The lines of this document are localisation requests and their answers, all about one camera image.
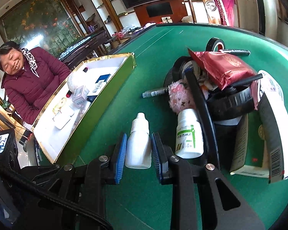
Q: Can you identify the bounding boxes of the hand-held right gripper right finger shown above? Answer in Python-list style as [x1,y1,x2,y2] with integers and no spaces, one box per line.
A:
[151,132,266,230]

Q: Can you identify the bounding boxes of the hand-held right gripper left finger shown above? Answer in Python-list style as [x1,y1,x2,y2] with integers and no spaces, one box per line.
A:
[38,133,127,230]

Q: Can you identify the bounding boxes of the green gold-edged box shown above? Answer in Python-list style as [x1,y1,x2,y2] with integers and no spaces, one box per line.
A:
[32,52,137,164]

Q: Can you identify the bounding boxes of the pink fluffy ball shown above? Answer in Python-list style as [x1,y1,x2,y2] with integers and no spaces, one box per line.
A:
[168,80,197,113]

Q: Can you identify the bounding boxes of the white fluffy ball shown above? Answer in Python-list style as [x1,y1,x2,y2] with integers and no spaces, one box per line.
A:
[67,71,88,94]

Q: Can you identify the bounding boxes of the green white medicine box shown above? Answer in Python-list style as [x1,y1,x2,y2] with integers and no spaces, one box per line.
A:
[230,114,270,178]

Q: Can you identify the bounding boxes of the red foil packet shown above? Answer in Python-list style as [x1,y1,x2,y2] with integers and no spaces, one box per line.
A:
[188,48,257,90]

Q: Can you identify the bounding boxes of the white carton with barcode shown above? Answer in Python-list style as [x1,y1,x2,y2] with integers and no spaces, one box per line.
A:
[257,92,288,184]

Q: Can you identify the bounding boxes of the white pill bottle green label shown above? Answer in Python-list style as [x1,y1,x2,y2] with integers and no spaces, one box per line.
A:
[175,108,204,159]

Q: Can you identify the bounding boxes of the grey labelled marker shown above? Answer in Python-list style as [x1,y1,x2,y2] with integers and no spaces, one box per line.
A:
[142,89,171,99]

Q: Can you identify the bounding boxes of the white flat packet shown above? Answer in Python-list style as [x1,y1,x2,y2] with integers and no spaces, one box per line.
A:
[53,110,75,128]

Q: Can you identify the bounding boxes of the yellow cartoon case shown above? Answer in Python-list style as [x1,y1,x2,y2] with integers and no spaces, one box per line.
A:
[52,97,67,115]

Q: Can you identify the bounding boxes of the small white medicine box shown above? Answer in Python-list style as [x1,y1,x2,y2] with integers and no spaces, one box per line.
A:
[71,85,90,108]

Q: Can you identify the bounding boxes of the blue white medicine box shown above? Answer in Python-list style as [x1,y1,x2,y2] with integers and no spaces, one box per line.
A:
[86,73,113,103]

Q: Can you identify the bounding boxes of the large black tape roll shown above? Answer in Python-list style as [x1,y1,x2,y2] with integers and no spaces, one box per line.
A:
[164,56,202,87]

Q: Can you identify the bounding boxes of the black ribbed round lid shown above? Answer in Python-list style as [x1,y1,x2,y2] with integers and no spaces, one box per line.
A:
[208,86,255,121]

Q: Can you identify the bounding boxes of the black marker red end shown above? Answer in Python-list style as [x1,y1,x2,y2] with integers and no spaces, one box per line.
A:
[65,67,90,99]

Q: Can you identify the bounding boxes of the dark wooden mahjong table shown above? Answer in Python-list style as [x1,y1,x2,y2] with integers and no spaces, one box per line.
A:
[58,30,108,70]

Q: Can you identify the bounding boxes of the row of mahjong tiles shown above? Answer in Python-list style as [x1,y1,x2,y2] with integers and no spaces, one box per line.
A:
[59,35,92,59]

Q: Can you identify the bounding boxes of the small black tape roll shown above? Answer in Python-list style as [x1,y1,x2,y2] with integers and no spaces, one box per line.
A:
[206,38,226,53]

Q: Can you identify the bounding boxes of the white floral pouch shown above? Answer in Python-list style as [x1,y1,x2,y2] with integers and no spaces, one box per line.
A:
[253,70,285,111]

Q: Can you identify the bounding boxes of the white display shelf unit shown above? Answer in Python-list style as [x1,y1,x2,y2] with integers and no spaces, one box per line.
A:
[79,0,140,31]

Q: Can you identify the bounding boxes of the wooden chair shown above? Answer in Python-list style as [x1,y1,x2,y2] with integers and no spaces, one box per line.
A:
[180,0,222,24]

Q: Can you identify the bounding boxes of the magenta fringed cloth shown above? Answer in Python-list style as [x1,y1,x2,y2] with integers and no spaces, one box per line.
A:
[210,0,236,26]

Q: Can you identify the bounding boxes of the tall white air conditioner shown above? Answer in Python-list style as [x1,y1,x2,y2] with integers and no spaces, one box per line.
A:
[235,0,279,36]

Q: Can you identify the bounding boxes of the floral wall painting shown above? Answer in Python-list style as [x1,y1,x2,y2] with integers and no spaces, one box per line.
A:
[0,0,84,58]

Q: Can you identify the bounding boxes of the black rectangular wall panel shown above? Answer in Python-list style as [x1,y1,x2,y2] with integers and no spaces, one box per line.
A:
[146,2,173,18]

